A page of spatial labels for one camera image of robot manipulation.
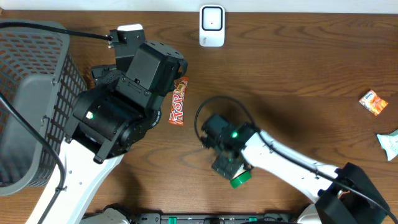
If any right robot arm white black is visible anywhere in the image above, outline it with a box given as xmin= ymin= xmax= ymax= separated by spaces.
xmin=200 ymin=114 xmax=390 ymax=223

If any white jar green lid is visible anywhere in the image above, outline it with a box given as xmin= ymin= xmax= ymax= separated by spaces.
xmin=229 ymin=169 xmax=252 ymax=189

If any grey plastic shopping basket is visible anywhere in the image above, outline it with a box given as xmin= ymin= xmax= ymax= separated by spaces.
xmin=1 ymin=27 xmax=87 ymax=196

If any orange tissue pack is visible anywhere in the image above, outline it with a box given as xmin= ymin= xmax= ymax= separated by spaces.
xmin=359 ymin=90 xmax=388 ymax=116

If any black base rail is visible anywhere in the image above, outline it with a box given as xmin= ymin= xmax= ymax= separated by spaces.
xmin=80 ymin=212 xmax=299 ymax=224

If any chocolate bar wrapper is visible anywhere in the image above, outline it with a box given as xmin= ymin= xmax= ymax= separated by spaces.
xmin=169 ymin=77 xmax=189 ymax=126

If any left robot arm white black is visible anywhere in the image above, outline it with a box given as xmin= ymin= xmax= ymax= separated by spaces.
xmin=28 ymin=24 xmax=187 ymax=223

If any white barcode scanner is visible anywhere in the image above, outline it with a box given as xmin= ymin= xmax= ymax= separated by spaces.
xmin=199 ymin=4 xmax=226 ymax=47

